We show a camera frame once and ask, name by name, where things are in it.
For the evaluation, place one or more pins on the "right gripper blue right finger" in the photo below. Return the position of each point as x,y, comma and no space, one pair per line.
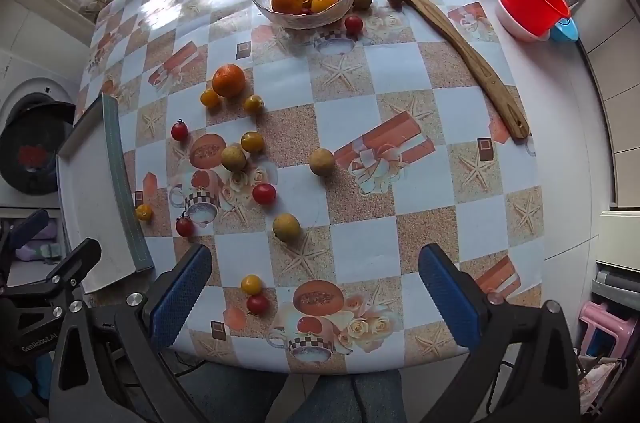
455,294

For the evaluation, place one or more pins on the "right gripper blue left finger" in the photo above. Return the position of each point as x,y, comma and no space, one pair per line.
173,294

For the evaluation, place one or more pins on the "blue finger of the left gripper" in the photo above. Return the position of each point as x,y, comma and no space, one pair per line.
74,268
24,232

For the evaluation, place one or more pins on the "tan longan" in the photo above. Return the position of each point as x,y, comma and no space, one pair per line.
233,158
286,228

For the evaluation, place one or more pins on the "yellow tomato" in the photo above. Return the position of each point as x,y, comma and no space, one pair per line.
253,105
210,99
144,212

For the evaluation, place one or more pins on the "purple detergent bottle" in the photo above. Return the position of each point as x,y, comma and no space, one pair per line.
43,247

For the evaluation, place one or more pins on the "white shallow box tray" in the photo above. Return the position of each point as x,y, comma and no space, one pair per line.
95,197

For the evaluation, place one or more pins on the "red tomato by tray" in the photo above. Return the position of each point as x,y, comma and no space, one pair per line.
184,227

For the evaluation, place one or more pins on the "yellow tomato front edge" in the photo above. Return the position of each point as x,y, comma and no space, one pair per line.
251,285

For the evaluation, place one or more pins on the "yellow tomato by tray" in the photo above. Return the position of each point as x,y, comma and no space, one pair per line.
144,212

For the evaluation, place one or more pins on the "red tomato front edge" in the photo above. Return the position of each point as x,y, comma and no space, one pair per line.
258,304

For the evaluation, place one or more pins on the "red cherry tomato centre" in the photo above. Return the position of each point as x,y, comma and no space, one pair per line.
264,194

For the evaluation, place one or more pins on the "pink plastic stool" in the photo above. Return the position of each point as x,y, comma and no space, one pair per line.
604,332

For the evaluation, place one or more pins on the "white washing machine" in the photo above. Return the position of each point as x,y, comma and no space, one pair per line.
37,113

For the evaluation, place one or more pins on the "red cherry tomato with stem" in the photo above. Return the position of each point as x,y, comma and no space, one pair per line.
179,131

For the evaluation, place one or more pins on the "yellow tomato mid table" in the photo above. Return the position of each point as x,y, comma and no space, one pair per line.
253,142

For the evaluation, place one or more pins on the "tan longan centre table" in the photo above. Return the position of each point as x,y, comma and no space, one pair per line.
321,162

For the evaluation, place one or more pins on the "yellow tomato beside orange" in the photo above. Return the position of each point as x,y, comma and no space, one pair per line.
210,99

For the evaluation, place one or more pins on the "patterned tablecloth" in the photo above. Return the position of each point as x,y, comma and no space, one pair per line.
420,157

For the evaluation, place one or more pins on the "large orange on table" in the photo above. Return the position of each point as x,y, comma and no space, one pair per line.
229,81

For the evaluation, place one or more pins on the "blue plastic lid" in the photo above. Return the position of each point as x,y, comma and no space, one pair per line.
565,30

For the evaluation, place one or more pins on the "red tomato below bowl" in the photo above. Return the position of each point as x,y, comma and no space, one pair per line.
353,25

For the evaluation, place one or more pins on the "red plastic funnel bowl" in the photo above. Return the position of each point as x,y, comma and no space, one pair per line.
537,16

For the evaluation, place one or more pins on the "white bowl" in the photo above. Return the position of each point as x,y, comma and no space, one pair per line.
515,29

